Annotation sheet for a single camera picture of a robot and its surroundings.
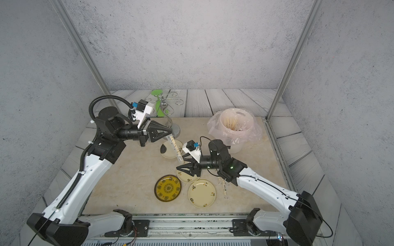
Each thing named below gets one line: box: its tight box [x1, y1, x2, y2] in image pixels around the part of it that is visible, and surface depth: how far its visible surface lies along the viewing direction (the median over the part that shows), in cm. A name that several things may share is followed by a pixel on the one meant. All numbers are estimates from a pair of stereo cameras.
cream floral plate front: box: [187, 179, 217, 209], surface depth 85 cm
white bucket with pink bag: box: [207, 108, 263, 155], surface depth 90 cm
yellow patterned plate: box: [153, 174, 182, 202], surface depth 88 cm
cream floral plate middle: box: [175, 168, 201, 183], surface depth 90 cm
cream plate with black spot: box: [160, 139, 184, 159], surface depth 104 cm
